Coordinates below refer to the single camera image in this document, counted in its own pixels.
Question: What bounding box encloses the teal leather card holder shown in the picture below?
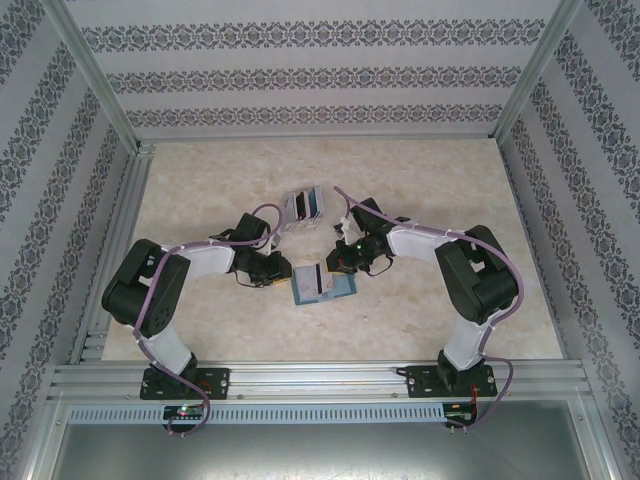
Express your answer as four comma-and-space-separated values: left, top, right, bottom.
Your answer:
291, 264, 359, 307

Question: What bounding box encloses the light card with black stripe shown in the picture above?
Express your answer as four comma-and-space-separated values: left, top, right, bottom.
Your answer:
303, 263, 334, 295

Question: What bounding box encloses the clear acrylic card stand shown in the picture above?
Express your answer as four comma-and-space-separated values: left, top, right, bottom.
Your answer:
279, 185, 326, 234

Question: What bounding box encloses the left circuit board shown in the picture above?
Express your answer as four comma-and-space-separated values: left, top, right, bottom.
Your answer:
163, 404, 205, 421

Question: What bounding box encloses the circuit board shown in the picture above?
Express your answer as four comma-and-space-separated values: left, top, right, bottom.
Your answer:
445, 402, 477, 425
163, 404, 205, 421

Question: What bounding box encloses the grey metal sheet panel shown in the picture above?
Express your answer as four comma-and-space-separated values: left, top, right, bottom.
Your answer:
47, 423, 604, 480

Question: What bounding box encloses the right circuit board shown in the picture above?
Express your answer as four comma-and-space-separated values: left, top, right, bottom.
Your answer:
445, 402, 477, 425

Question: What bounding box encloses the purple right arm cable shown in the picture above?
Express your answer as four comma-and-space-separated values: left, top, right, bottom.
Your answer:
332, 184, 526, 435

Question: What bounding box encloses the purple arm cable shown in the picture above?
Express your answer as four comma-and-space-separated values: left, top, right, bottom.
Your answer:
332, 184, 526, 435
133, 202, 281, 436

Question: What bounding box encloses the aluminium mounting rail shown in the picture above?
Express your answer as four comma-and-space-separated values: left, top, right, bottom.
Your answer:
47, 360, 587, 402

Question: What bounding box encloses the aluminium frame crossbar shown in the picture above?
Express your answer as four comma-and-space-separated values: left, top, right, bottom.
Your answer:
133, 130, 497, 147

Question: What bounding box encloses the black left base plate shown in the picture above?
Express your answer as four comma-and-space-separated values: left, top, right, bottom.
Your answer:
138, 366, 233, 402

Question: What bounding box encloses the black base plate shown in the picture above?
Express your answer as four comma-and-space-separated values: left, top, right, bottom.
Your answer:
404, 363, 500, 400
138, 366, 233, 402

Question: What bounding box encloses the slotted grey cable duct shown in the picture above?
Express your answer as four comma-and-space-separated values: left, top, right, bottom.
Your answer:
67, 402, 447, 426

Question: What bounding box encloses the aluminium side rail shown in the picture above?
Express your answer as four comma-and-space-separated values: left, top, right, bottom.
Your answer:
68, 143, 157, 365

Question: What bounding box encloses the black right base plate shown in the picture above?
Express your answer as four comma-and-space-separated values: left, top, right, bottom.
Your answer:
404, 363, 500, 400

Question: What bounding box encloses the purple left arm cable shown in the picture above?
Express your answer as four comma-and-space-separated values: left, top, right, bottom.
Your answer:
133, 202, 281, 436

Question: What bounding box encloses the aluminium frame post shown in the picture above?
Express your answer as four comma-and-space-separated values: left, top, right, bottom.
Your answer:
38, 0, 145, 155
19, 394, 69, 480
579, 394, 629, 480
488, 0, 587, 142

